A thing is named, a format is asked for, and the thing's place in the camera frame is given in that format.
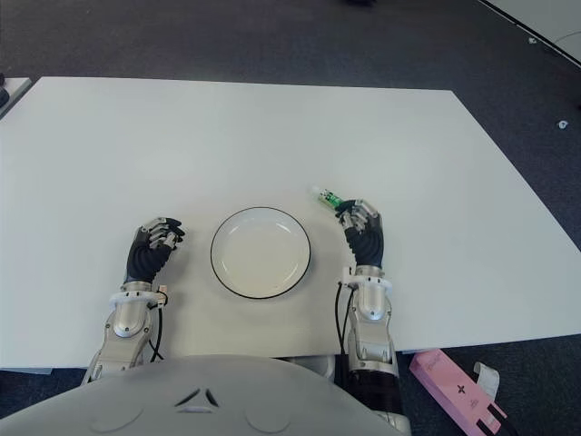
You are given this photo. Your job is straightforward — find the robot right hand black silver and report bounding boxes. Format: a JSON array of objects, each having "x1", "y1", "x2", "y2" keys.
[{"x1": 334, "y1": 198, "x2": 386, "y2": 269}]

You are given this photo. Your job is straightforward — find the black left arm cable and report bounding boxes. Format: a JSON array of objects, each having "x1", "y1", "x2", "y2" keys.
[{"x1": 145, "y1": 290, "x2": 167, "y2": 363}]

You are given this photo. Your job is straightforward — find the grey robot torso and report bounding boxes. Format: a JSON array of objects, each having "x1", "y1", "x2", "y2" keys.
[{"x1": 0, "y1": 354, "x2": 409, "y2": 436}]

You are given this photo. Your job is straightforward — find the grey side table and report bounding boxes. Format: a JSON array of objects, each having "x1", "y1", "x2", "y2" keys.
[{"x1": 0, "y1": 76, "x2": 33, "y2": 120}]

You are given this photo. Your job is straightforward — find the white plate black rim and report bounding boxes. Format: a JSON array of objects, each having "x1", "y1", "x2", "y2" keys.
[{"x1": 210, "y1": 206, "x2": 313, "y2": 301}]

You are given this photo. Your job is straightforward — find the pink cardboard box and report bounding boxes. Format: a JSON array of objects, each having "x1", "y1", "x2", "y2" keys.
[{"x1": 409, "y1": 348, "x2": 508, "y2": 436}]

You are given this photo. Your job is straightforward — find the robot left hand black silver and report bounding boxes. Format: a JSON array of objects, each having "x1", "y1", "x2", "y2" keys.
[{"x1": 124, "y1": 216, "x2": 187, "y2": 285}]

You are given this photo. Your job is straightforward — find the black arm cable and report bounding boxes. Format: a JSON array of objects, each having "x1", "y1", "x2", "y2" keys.
[
  {"x1": 145, "y1": 290, "x2": 167, "y2": 363},
  {"x1": 334, "y1": 281, "x2": 353, "y2": 360}
]

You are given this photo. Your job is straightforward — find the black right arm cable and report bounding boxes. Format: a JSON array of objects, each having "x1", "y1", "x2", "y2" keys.
[{"x1": 334, "y1": 281, "x2": 353, "y2": 360}]

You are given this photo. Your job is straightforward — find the white rounded stand part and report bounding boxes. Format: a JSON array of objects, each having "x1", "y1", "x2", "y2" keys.
[{"x1": 290, "y1": 356, "x2": 337, "y2": 378}]

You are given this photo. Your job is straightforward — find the white paper strip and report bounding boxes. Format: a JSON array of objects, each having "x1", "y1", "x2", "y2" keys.
[{"x1": 473, "y1": 362, "x2": 501, "y2": 401}]

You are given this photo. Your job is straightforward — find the white neighbouring table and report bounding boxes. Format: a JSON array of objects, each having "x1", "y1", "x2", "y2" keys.
[{"x1": 476, "y1": 0, "x2": 581, "y2": 69}]

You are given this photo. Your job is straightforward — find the green white toothpaste tube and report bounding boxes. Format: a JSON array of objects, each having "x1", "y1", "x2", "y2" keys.
[{"x1": 310, "y1": 184, "x2": 344, "y2": 211}]

